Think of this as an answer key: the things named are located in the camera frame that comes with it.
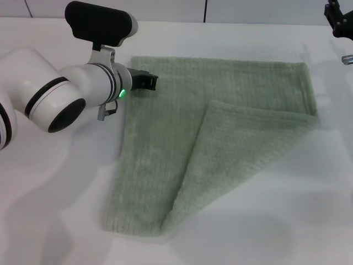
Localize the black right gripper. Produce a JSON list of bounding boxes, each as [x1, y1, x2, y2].
[[323, 0, 353, 40]]

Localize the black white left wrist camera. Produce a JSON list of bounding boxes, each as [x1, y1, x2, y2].
[[64, 1, 139, 70]]

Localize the light green terry towel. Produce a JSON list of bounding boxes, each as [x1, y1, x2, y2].
[[101, 55, 321, 239]]

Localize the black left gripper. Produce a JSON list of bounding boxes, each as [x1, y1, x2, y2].
[[128, 68, 159, 92]]

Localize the left arm metal cable connector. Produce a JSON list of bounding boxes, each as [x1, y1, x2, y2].
[[96, 99, 119, 121]]

